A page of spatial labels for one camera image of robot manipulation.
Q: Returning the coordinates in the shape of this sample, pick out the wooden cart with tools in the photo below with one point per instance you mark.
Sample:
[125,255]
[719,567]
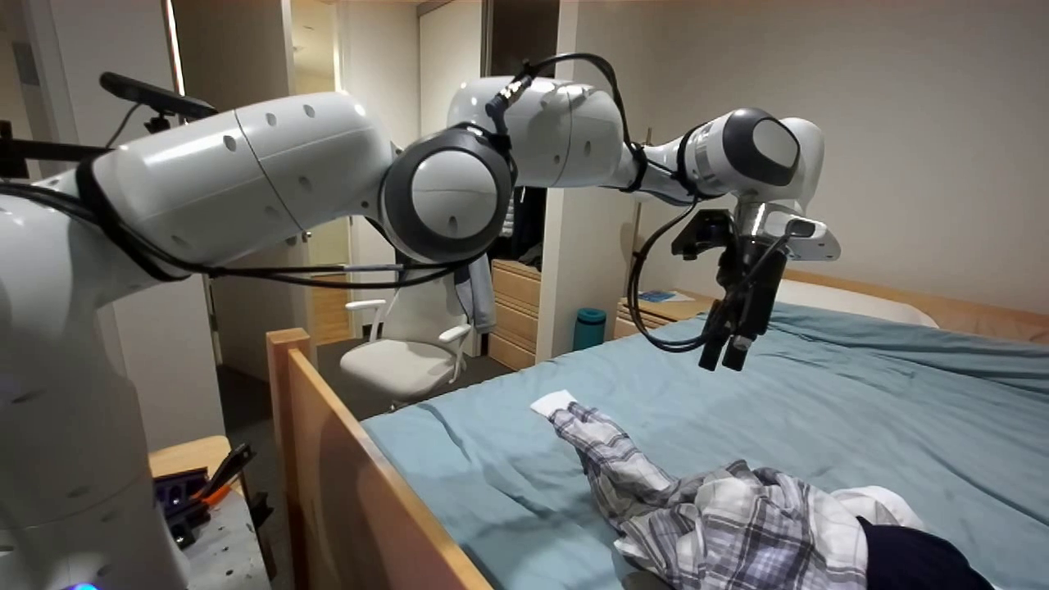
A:
[212,516]

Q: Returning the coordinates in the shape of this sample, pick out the white office chair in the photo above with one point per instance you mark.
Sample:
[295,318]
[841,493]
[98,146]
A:
[417,333]

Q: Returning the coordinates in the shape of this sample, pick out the wooden dresser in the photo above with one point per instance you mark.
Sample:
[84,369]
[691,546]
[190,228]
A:
[514,314]

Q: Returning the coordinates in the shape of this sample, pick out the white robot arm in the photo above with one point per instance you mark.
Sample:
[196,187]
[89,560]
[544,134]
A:
[77,498]

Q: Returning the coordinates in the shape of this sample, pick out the checked plaid shirt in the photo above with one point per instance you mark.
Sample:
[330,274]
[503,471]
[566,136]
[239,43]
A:
[724,529]

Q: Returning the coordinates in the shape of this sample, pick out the dark navy cloth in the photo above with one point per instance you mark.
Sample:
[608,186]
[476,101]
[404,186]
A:
[907,560]

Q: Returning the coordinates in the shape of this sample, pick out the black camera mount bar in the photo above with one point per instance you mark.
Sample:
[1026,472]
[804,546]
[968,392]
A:
[15,151]

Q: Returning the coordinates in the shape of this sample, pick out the wooden nightstand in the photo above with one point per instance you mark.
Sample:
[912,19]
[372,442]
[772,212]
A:
[659,310]

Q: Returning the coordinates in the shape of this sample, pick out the blue bed sheet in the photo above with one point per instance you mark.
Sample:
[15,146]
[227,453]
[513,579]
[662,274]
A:
[955,423]

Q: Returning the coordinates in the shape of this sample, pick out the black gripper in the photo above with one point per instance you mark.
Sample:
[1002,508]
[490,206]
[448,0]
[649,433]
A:
[748,274]

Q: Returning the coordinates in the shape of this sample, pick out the white pillow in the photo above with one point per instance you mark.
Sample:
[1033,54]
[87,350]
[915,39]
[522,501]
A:
[850,302]

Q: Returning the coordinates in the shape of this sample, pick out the white crumpled cloth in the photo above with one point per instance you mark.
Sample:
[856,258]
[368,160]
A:
[877,506]

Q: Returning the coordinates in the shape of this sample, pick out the teal water bottle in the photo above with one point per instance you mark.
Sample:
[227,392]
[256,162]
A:
[586,330]

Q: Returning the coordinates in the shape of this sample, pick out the wooden bed frame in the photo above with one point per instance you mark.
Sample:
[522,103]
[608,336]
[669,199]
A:
[354,519]

